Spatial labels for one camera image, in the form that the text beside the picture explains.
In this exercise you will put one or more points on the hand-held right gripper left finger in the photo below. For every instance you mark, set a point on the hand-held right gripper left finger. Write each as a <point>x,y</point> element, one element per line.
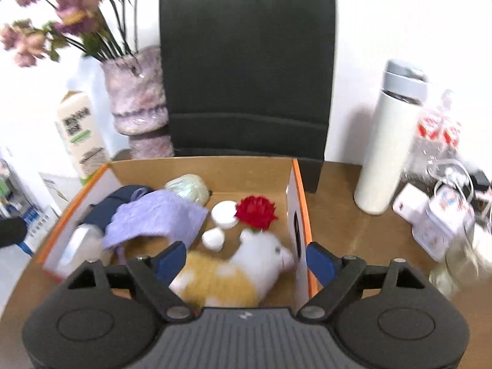
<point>173,263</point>

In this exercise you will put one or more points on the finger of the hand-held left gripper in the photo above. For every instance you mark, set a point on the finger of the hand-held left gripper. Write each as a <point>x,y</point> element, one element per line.
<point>13,232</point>

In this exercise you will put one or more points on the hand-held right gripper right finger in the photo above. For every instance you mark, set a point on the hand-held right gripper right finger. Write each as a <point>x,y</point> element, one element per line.
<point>319,263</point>

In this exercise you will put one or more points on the purple knit pouch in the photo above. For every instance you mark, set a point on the purple knit pouch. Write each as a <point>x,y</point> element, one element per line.
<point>161,219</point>

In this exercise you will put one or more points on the small white round container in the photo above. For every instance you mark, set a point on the small white round container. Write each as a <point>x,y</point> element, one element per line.
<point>213,239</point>

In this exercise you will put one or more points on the white yellow plush toy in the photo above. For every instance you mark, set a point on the white yellow plush toy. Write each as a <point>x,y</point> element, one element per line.
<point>238,273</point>

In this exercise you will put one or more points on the translucent plastic bottle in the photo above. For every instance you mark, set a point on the translucent plastic bottle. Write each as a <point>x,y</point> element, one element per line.
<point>80,251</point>

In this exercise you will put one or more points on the white round jar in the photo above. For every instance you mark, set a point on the white round jar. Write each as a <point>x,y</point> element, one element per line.
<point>225,215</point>

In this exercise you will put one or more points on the iridescent plastic bag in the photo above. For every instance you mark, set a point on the iridescent plastic bag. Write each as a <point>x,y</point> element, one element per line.
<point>188,188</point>

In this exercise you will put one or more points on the red artificial rose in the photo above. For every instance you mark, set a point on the red artificial rose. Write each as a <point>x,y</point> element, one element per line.
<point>255,211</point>

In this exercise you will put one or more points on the navy zipper pouch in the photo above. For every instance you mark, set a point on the navy zipper pouch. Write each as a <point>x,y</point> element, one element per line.
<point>115,203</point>

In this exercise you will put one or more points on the red cardboard box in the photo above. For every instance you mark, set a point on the red cardboard box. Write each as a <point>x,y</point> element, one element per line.
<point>250,173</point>

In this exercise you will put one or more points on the blue box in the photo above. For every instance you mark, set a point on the blue box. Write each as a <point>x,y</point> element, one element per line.
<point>34,225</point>

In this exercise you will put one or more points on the wooden desk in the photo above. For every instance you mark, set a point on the wooden desk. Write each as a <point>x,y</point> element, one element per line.
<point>346,219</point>

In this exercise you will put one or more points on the white charger block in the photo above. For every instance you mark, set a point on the white charger block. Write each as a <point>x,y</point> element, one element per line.
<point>409,203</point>

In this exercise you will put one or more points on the white green milk carton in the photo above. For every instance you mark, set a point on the white green milk carton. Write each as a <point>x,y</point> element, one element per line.
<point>82,134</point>

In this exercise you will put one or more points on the clear drinking glass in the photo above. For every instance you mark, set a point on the clear drinking glass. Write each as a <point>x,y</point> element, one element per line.
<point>457,273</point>

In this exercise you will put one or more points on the white thermos bottle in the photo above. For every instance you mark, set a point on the white thermos bottle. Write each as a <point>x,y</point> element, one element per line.
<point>388,142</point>

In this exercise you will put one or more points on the clear water bottle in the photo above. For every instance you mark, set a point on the clear water bottle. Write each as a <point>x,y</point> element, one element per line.
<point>449,123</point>
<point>428,134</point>

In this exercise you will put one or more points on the purple textured vase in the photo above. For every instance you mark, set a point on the purple textured vase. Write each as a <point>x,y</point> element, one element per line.
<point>134,96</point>

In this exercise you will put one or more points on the small dark bottle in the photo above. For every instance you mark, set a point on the small dark bottle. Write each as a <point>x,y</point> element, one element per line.
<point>482,182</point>

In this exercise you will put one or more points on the black paper bag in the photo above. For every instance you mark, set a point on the black paper bag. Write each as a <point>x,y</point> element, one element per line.
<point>246,84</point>

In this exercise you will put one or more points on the dried flower bouquet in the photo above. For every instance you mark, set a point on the dried flower bouquet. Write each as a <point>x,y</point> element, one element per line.
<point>73,15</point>

